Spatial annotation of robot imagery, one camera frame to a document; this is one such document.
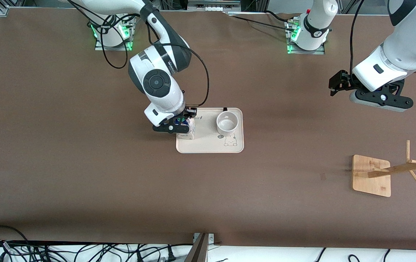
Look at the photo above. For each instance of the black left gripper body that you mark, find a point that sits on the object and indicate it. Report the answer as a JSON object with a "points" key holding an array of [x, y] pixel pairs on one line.
{"points": [[344, 82]]}

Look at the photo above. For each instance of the blue white milk carton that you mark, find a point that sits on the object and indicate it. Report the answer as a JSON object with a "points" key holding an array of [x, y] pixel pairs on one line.
{"points": [[188, 135]]}

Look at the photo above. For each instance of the white smiley face mug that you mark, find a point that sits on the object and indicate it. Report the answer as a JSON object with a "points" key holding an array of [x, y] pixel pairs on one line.
{"points": [[227, 125]]}

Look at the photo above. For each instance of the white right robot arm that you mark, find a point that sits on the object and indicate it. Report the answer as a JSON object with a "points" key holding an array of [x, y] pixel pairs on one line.
{"points": [[157, 83]]}

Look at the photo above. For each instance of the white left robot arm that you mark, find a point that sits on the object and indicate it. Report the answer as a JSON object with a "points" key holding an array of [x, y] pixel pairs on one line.
{"points": [[404, 51]]}

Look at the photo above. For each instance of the wooden cup rack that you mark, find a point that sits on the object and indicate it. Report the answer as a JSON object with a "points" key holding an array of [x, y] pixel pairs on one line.
{"points": [[371, 182]]}

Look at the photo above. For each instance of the beige rabbit print tray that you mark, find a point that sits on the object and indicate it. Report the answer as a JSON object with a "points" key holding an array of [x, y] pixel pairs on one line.
{"points": [[208, 143]]}

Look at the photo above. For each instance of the grey power strip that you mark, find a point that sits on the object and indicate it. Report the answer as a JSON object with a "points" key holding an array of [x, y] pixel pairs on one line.
{"points": [[213, 5]]}

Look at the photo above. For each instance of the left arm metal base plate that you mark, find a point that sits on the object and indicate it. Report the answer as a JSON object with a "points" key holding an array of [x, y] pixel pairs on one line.
{"points": [[317, 52]]}

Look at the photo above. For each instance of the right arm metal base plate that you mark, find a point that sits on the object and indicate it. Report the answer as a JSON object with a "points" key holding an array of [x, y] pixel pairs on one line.
{"points": [[102, 48]]}

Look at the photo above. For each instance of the metal frame bracket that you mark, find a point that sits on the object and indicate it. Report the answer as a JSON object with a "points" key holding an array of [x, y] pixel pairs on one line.
{"points": [[199, 251]]}

